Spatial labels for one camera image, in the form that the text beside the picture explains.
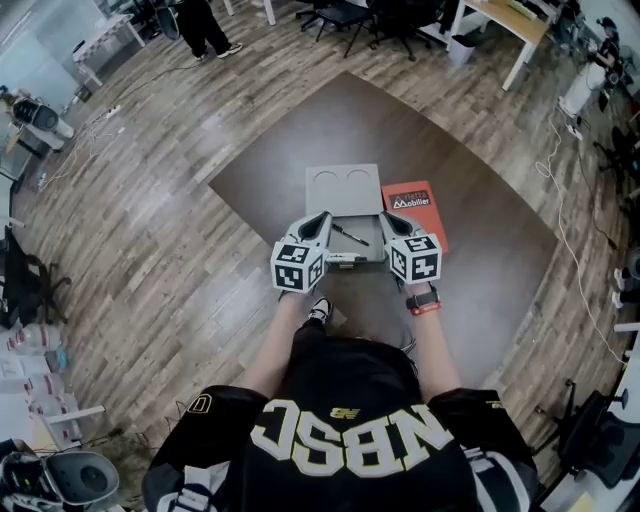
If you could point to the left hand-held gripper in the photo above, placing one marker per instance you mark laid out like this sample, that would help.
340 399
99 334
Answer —
297 265

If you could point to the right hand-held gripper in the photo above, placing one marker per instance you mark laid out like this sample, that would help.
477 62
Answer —
415 260

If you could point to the red book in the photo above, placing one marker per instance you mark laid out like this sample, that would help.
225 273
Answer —
431 220

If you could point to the black pen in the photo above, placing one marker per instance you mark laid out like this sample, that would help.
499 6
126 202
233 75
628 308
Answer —
350 234

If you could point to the grey box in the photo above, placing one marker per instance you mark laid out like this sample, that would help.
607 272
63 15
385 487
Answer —
342 195

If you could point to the person's right forearm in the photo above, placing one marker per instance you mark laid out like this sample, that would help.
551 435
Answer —
435 345

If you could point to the person's left forearm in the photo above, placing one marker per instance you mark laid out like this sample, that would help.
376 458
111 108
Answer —
275 345

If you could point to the black office chair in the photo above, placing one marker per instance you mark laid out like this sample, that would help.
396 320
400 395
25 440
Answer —
25 275
595 440
310 10
400 20

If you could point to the black wrist watch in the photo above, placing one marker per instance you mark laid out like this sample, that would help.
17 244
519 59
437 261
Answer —
422 300

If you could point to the person's white sneaker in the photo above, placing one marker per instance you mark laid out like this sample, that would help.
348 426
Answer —
320 307

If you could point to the red wristband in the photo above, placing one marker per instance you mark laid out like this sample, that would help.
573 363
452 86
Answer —
426 310

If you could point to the person's black trousers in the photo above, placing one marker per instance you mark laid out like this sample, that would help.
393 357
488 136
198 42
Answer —
307 330

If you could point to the white waste bin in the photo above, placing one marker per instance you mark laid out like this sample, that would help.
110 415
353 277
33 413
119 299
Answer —
461 50

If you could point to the black folding chair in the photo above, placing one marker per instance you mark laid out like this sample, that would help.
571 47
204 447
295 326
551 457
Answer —
350 17

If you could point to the wooden desk with white legs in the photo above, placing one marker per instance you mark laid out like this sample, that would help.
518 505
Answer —
515 20
265 10

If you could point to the white cylindrical appliance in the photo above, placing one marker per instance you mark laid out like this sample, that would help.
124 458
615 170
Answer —
582 87

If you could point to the white power strip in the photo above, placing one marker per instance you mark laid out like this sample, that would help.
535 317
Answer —
107 113

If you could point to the person's black jersey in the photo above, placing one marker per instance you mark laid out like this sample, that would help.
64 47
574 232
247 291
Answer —
350 480

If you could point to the small white table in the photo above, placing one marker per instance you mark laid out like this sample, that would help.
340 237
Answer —
107 35

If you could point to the pack of clear water bottles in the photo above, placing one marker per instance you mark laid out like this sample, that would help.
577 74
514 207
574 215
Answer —
42 340

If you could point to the grey round device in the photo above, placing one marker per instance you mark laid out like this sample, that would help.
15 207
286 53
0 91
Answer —
80 475

